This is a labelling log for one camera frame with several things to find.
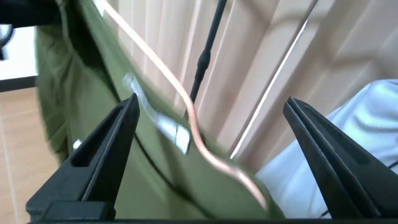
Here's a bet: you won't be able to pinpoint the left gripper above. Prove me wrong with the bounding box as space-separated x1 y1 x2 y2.
0 0 62 29

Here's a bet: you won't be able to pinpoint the pale grey shorts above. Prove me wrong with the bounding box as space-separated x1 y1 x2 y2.
256 78 398 220

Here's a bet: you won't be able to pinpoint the window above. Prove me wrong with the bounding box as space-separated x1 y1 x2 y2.
0 26 39 93

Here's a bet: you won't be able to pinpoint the beige curtain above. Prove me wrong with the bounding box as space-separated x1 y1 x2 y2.
102 0 398 175

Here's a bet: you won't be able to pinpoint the black clothes rack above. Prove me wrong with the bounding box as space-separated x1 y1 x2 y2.
183 0 228 121

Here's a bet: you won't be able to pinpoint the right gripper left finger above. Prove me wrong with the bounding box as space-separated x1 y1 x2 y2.
26 93 141 219

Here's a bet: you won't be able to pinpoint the pink clothes hanger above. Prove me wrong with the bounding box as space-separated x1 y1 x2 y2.
95 0 269 212

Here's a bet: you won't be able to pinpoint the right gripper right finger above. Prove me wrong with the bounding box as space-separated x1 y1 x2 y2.
282 96 398 219

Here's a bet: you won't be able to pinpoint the green garment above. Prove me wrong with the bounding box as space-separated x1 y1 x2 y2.
34 0 285 220

